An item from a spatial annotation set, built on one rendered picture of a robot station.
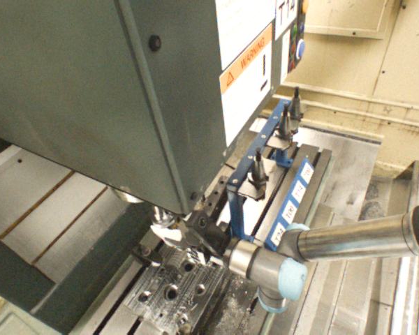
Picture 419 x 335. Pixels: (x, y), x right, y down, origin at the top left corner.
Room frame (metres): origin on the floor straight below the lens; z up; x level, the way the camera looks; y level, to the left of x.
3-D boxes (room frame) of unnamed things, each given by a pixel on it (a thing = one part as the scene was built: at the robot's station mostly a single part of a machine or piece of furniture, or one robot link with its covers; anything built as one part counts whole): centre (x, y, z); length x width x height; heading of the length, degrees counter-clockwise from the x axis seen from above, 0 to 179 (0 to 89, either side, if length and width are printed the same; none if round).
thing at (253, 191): (0.54, -0.11, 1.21); 0.07 x 0.05 x 0.01; 53
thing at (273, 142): (0.71, -0.24, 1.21); 0.07 x 0.05 x 0.01; 53
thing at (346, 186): (0.95, -0.26, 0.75); 0.89 x 0.70 x 0.26; 53
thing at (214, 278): (0.42, 0.15, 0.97); 0.29 x 0.23 x 0.05; 143
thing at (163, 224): (0.43, 0.13, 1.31); 0.06 x 0.06 x 0.03
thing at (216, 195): (0.73, 0.01, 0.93); 0.26 x 0.05 x 0.06; 148
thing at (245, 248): (0.31, -0.04, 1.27); 0.08 x 0.05 x 0.08; 143
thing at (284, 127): (0.76, -0.27, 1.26); 0.04 x 0.04 x 0.07
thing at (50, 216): (0.70, 0.49, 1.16); 0.48 x 0.05 x 0.51; 143
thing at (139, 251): (0.52, 0.26, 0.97); 0.13 x 0.03 x 0.15; 53
